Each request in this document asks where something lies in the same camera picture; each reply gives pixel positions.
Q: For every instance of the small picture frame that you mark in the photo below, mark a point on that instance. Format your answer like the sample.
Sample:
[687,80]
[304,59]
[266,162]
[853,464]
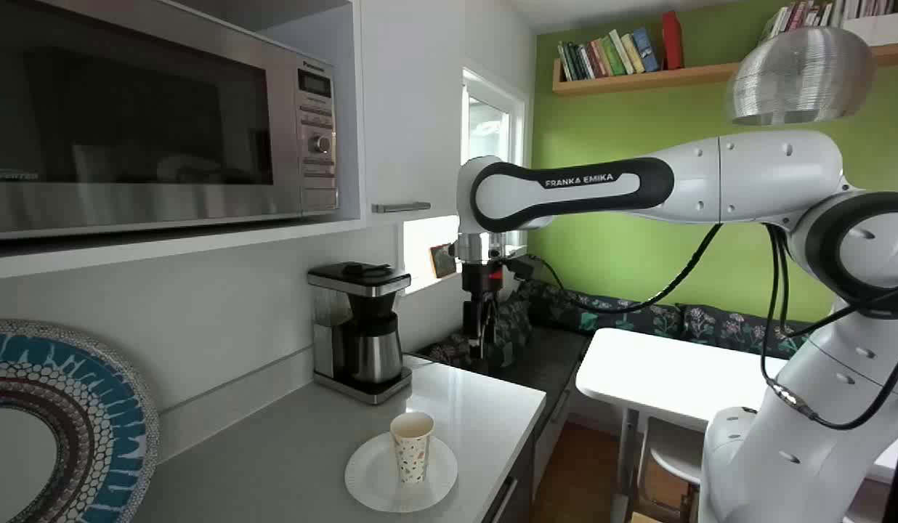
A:
[442,259]

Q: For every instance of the red binder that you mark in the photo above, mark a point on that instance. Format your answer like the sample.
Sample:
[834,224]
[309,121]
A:
[673,41]

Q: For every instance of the blue patterned decorative plate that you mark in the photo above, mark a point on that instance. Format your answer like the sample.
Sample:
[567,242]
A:
[100,417]

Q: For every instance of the steel coffee carafe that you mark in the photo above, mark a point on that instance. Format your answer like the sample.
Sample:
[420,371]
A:
[376,349]

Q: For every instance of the dotted paper cup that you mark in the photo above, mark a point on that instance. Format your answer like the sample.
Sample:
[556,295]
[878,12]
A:
[410,449]

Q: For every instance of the short floral bench cushion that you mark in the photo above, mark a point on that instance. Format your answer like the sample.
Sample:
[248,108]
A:
[740,332]

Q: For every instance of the white storage box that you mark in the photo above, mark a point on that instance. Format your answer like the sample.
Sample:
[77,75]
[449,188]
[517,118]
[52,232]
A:
[875,27]

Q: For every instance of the wooden wall shelf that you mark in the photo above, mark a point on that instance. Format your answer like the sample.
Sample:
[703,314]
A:
[661,78]

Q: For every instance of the small white plate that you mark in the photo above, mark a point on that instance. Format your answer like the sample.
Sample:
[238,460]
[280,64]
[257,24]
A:
[370,481]

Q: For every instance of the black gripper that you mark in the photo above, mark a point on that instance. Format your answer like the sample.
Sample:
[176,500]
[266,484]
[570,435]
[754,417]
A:
[478,298]

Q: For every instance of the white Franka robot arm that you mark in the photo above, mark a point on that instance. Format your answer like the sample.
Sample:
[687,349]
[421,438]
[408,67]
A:
[756,176]

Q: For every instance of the blue book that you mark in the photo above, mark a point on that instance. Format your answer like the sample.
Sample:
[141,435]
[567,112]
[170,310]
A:
[645,47]

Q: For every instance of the white dining table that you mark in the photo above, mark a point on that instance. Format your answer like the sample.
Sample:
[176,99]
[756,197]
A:
[661,374]

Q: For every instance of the black steel coffee maker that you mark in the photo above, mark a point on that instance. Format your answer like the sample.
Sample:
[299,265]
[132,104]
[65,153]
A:
[362,287]

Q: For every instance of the silver ribbed pendant lamp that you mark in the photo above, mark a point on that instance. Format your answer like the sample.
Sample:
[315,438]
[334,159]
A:
[801,78]

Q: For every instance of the floral throw pillow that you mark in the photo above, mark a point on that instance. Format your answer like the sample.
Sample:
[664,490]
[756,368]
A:
[508,336]

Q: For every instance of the wooden chair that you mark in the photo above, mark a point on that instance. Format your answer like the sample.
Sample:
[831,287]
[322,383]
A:
[673,467]

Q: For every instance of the dark green book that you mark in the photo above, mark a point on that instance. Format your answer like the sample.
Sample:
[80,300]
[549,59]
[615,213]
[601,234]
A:
[570,62]

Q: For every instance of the stainless microwave door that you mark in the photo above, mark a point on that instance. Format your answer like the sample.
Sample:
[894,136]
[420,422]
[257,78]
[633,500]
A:
[129,118]

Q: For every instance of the white cabinet door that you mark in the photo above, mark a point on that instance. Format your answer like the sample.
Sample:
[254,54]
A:
[408,107]

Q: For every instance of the white microwave niche shelf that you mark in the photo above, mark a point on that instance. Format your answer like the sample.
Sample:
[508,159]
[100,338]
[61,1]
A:
[176,245]

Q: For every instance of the long floral bench cushion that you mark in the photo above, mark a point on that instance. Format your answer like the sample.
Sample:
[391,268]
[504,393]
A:
[610,314]

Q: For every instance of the stainless microwave body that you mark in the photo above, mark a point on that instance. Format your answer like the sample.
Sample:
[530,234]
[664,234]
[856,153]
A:
[317,136]

